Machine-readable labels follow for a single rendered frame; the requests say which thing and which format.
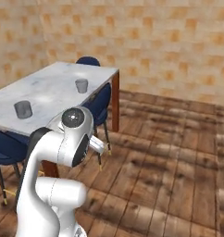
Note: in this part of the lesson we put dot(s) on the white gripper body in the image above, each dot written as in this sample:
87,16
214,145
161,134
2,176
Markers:
97,145

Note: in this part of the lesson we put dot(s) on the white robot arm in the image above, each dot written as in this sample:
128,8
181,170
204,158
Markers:
52,148

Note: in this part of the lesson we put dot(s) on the grey glass of water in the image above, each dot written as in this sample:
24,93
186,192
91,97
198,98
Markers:
81,86
23,109

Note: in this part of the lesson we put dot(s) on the navy blue chair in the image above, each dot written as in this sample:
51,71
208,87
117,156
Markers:
100,103
7,149
88,60

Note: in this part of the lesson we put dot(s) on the marble top wooden table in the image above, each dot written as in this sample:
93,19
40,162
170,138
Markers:
52,86

